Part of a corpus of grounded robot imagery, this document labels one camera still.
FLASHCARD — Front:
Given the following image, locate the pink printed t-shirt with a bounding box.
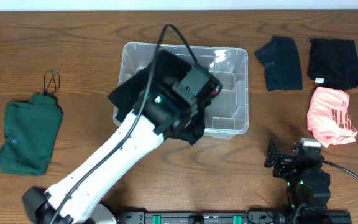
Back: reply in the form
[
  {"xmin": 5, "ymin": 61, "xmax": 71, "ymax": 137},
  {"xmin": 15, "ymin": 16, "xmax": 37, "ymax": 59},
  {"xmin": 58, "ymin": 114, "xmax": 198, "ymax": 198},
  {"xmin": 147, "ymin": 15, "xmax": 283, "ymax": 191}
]
[{"xmin": 307, "ymin": 87, "xmax": 357, "ymax": 148}]

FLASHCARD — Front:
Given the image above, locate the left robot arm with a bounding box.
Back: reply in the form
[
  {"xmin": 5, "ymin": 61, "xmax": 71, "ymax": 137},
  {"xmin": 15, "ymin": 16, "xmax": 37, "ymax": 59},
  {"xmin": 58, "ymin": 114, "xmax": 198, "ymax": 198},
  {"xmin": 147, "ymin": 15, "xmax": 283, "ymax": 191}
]
[{"xmin": 22, "ymin": 65, "xmax": 223, "ymax": 223}]

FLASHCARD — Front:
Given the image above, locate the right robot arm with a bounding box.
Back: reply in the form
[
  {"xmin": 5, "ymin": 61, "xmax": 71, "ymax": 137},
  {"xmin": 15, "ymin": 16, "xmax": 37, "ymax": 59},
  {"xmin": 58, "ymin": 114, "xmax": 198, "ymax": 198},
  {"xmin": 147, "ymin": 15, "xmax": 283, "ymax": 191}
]
[{"xmin": 264, "ymin": 138, "xmax": 331, "ymax": 216}]

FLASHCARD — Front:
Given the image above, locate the clear plastic storage bin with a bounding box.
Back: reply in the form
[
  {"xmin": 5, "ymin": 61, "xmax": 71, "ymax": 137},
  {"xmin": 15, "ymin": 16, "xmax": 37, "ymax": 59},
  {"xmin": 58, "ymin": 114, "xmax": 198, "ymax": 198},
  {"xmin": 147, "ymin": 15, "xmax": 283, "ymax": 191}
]
[{"xmin": 118, "ymin": 42, "xmax": 249, "ymax": 139}]

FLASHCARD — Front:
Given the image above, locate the small black folded garment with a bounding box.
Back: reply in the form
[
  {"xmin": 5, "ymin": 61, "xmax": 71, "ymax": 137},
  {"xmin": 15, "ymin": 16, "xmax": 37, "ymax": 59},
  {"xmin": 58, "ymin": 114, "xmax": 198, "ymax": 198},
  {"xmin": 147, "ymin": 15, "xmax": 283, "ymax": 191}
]
[{"xmin": 255, "ymin": 36, "xmax": 303, "ymax": 91}]

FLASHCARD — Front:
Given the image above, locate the black folded garment with tag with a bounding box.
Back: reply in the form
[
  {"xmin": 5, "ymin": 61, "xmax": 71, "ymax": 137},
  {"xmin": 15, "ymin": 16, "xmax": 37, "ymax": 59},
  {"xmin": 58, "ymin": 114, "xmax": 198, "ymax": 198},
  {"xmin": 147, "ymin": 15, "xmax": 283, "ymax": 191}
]
[{"xmin": 308, "ymin": 39, "xmax": 358, "ymax": 91}]

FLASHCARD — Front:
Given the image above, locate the dark green folded garment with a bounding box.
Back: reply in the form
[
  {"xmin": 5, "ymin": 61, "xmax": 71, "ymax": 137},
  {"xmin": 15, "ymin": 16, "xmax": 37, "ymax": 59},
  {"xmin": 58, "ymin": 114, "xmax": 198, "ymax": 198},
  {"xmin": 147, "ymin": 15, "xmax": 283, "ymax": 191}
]
[{"xmin": 0, "ymin": 94, "xmax": 63, "ymax": 176}]

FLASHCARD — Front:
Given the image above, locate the black mounting rail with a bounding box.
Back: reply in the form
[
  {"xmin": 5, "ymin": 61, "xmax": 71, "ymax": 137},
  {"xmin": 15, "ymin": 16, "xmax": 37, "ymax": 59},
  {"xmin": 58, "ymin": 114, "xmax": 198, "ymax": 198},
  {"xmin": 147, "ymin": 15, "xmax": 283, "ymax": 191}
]
[{"xmin": 117, "ymin": 210, "xmax": 352, "ymax": 224}]

